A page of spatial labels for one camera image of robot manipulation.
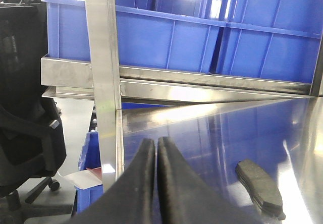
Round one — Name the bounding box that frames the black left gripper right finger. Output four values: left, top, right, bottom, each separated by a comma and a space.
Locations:
157, 137, 257, 223

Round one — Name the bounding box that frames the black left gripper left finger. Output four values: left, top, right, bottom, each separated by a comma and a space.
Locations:
72, 138, 155, 223

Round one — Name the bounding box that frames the grey brake pad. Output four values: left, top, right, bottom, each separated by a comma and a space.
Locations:
235, 159, 286, 220

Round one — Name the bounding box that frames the blue bin on floor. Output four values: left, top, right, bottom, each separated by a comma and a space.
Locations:
75, 131, 103, 213

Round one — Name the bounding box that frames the black office chair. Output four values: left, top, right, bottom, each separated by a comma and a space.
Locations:
1, 4, 72, 223

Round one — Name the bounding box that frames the blue plastic crate left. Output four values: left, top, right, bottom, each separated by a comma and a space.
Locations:
43, 0, 225, 73

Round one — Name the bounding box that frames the blue plastic crate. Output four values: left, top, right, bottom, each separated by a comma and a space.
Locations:
200, 0, 322, 83
43, 0, 225, 73

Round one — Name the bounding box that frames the blue plastic crate right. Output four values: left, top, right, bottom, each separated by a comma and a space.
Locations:
200, 0, 322, 83

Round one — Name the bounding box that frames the steel rack frame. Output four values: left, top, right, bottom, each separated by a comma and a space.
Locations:
41, 0, 322, 189

